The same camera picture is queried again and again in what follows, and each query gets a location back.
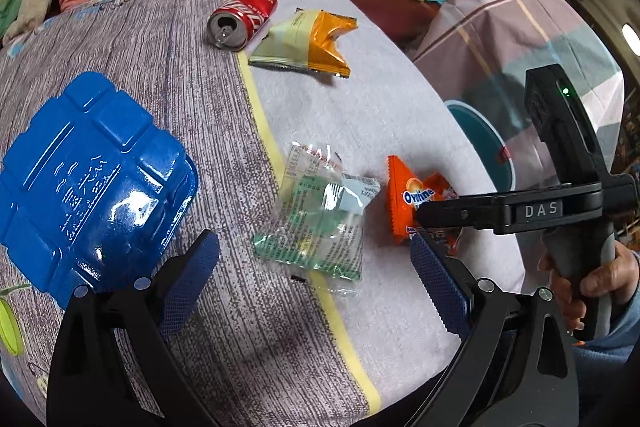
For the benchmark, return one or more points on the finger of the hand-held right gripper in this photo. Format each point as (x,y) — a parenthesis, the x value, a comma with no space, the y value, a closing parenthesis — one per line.
(455,212)

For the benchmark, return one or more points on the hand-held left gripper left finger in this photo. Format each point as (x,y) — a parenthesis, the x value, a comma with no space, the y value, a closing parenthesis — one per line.
(192,279)

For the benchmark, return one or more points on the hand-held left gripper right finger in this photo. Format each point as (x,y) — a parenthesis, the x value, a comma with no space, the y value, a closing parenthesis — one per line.
(440,282)

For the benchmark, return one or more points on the blue round bin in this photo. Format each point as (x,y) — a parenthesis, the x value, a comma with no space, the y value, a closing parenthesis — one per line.
(480,142)

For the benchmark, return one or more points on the clear green printed wrapper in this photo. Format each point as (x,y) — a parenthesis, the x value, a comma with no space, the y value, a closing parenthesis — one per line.
(315,217)

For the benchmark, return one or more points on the blue plastic tray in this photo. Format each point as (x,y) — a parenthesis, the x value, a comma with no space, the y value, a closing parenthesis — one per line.
(90,187)

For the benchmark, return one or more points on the yellow orange snack wrapper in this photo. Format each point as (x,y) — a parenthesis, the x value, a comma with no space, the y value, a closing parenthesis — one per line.
(300,42)

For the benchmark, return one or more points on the red soda can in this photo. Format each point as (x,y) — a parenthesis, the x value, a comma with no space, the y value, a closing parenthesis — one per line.
(245,12)

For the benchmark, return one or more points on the person's right forearm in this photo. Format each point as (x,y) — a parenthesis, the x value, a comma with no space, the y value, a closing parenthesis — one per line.
(610,357)

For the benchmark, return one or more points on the person's right hand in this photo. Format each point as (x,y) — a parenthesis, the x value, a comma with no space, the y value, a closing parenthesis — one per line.
(600,277)

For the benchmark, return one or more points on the pastel plaid blanket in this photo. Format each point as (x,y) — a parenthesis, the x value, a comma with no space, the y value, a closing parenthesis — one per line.
(500,32)

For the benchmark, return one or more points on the yellow green bottle cap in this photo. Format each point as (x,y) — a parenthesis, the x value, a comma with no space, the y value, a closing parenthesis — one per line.
(10,327)

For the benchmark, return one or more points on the wood print tablecloth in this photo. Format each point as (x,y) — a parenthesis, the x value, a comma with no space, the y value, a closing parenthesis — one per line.
(175,82)

